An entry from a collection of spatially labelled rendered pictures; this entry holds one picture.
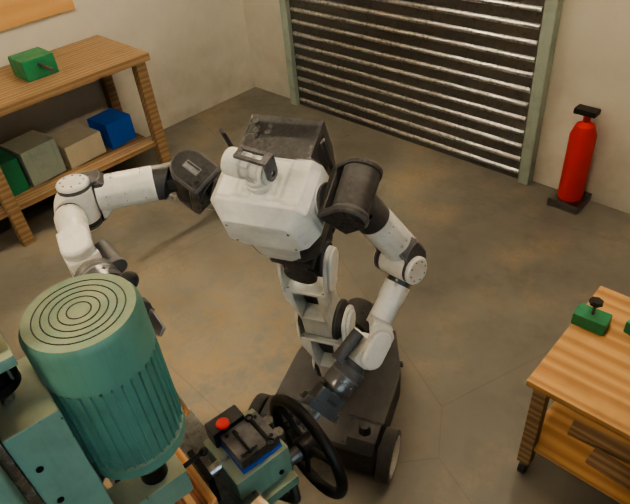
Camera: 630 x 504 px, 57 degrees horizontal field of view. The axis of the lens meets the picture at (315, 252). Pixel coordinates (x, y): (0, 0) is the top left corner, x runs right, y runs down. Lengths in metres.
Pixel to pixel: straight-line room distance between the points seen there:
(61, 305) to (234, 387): 1.84
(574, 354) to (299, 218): 1.15
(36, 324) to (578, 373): 1.65
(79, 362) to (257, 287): 2.34
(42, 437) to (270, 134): 0.89
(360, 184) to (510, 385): 1.56
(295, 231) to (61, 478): 0.71
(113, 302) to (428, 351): 2.04
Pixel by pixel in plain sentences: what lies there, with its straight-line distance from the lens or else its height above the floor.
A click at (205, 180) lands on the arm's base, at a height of 1.33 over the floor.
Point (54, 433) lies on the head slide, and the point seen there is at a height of 1.38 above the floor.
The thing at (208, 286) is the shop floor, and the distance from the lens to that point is 3.23.
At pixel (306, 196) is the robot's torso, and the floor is 1.32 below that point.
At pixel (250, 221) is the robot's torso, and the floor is 1.27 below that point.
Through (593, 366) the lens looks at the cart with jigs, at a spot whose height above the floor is 0.53.
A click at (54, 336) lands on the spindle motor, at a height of 1.51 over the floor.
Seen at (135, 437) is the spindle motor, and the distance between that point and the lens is 1.00.
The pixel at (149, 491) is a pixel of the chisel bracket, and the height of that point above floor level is 1.07.
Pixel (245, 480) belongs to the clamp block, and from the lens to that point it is 1.31.
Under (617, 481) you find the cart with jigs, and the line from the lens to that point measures 2.30.
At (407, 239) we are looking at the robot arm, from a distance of 1.49.
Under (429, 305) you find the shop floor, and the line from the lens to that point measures 2.98.
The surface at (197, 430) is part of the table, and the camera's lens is 1.47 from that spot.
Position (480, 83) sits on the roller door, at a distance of 3.86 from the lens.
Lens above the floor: 2.07
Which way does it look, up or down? 38 degrees down
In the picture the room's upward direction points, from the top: 6 degrees counter-clockwise
